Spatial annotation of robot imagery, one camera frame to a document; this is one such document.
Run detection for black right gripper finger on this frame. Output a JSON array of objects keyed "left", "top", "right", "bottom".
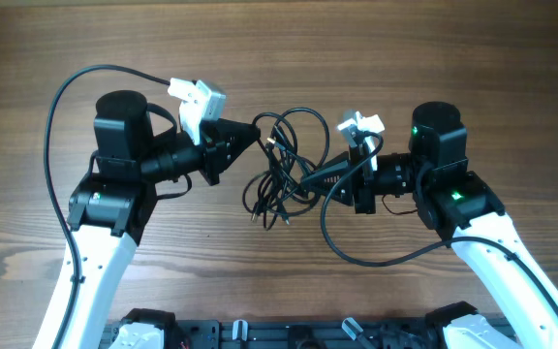
[
  {"left": 300, "top": 164, "right": 354, "bottom": 206},
  {"left": 315, "top": 151, "right": 352, "bottom": 175}
]

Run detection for black cable bundle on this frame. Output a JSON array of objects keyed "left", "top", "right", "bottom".
[{"left": 240, "top": 106, "right": 331, "bottom": 232}]

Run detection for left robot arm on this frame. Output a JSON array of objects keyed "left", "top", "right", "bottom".
[{"left": 34, "top": 90, "right": 260, "bottom": 348}]

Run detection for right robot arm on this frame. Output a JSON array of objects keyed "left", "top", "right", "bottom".
[{"left": 301, "top": 102, "right": 558, "bottom": 348}]

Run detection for black right camera cable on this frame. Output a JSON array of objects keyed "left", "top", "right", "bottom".
[{"left": 319, "top": 131, "right": 558, "bottom": 349}]

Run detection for black camera cable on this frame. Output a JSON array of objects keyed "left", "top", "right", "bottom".
[
  {"left": 42, "top": 63, "right": 171, "bottom": 349},
  {"left": 319, "top": 131, "right": 558, "bottom": 349}
]

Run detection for black left camera cable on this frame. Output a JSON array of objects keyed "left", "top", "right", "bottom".
[{"left": 42, "top": 63, "right": 171, "bottom": 349}]

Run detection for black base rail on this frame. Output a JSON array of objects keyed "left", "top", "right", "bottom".
[{"left": 102, "top": 305, "right": 517, "bottom": 349}]

